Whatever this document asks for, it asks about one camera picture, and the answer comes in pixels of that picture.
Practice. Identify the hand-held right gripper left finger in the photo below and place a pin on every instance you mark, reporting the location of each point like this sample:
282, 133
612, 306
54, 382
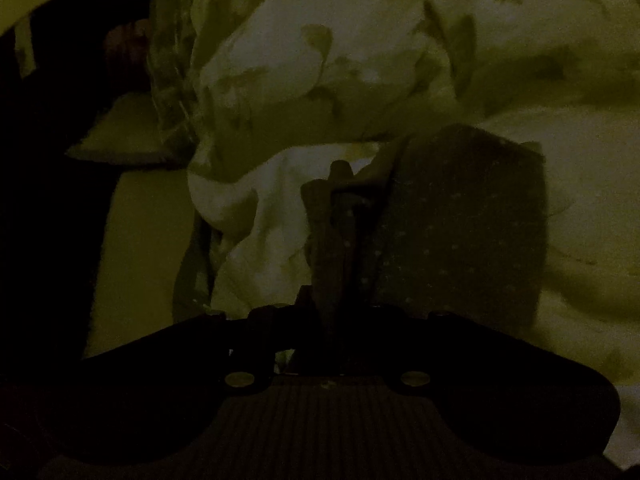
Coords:
320, 230

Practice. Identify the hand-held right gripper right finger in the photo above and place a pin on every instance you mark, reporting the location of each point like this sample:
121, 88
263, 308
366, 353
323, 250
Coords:
350, 240

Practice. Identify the dark dotted small garment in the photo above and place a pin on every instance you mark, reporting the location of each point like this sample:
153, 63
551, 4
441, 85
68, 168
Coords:
450, 220

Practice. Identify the white floral blanket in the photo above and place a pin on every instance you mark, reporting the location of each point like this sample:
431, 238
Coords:
325, 60

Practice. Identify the pale bed sheet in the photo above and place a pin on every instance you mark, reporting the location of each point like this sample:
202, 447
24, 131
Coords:
140, 260

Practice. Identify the green checked cloth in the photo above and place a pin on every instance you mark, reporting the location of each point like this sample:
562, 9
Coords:
170, 85

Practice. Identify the pale pillow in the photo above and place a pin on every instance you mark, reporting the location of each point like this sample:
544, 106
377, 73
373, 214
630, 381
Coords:
125, 135

